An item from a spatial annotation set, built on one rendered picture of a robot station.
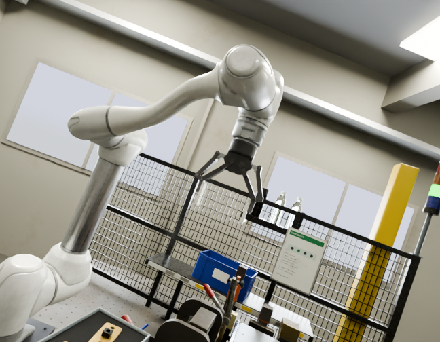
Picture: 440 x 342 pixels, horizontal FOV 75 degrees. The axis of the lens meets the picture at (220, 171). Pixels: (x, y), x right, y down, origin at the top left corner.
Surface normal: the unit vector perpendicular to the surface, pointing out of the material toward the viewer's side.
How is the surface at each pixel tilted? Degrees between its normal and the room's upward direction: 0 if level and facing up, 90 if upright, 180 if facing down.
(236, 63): 86
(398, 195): 90
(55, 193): 90
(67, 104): 90
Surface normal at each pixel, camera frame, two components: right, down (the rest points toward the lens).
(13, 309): 0.67, 0.27
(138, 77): 0.07, -0.03
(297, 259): -0.19, -0.12
